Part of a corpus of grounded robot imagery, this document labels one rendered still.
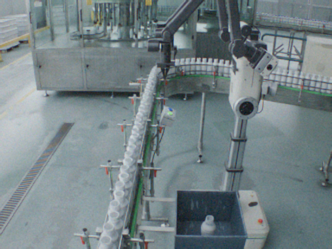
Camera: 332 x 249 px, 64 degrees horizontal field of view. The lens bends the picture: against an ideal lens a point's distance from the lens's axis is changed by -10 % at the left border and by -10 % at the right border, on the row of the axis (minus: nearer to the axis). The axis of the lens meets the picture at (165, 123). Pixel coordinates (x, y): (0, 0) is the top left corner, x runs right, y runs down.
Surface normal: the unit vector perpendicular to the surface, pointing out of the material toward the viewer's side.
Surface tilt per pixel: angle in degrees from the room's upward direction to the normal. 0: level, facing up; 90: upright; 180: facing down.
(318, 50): 90
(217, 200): 90
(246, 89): 101
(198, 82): 90
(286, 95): 90
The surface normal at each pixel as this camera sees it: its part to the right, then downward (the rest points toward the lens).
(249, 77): -0.04, 0.45
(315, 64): -0.35, 0.41
